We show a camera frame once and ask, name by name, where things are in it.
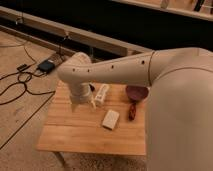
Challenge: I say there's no white rectangular box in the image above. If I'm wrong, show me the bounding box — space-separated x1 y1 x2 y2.
102 110 120 130

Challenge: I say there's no dark red pepper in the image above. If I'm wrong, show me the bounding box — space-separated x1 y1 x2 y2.
128 103 136 121

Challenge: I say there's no wooden table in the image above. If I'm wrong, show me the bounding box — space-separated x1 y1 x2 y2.
37 82 146 156

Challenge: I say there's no small black plug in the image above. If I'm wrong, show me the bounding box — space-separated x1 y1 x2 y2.
17 64 28 71

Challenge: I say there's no black floor cable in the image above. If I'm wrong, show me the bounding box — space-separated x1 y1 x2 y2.
0 43 56 106

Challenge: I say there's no dark red bowl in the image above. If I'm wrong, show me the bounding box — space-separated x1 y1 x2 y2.
126 86 149 101

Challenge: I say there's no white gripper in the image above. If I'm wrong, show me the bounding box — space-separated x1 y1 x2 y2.
70 88 96 112

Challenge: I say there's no white plastic bottle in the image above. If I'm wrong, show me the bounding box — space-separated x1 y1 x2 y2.
95 84 110 106

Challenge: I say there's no black power adapter box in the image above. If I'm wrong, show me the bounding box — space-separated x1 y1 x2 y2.
37 60 55 73

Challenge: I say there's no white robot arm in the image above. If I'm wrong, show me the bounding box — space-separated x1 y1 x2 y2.
58 48 213 171

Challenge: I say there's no black phone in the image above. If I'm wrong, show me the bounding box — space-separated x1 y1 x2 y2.
89 84 95 92

